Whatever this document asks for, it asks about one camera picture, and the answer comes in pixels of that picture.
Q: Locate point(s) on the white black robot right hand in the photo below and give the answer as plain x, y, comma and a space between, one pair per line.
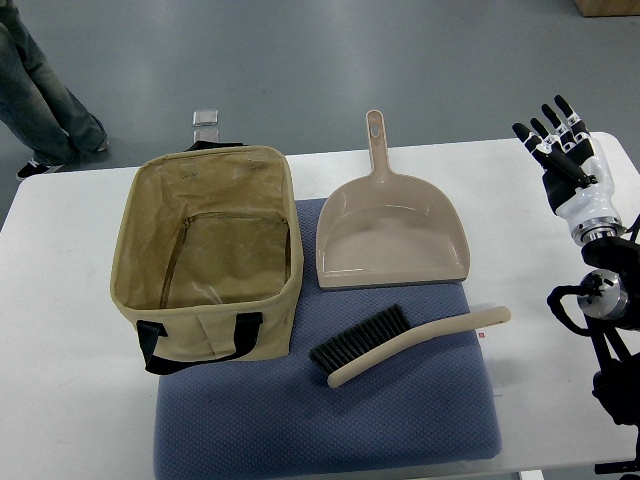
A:
576, 176

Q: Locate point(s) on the pink hand broom black bristles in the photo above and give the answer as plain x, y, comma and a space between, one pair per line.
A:
376, 339

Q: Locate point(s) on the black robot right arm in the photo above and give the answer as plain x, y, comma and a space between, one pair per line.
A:
604, 302

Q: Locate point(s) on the cardboard box corner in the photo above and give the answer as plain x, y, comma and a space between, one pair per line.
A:
608, 8

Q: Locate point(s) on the pink plastic dustpan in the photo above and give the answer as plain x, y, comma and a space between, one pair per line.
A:
386, 228

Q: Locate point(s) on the clear floor plate lower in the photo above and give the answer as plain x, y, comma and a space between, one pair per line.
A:
206, 134

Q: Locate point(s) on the clear floor plate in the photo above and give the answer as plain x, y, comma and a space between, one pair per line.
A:
205, 117
206, 134

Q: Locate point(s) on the blue quilted cushion mat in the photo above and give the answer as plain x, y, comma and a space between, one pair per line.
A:
270, 419

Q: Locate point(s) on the clear floor plate upper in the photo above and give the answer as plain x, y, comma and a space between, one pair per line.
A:
205, 117

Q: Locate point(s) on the person in jeans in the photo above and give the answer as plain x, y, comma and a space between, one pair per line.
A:
37, 107

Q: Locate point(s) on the yellow fabric bag black handles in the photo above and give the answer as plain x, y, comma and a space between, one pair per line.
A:
208, 265

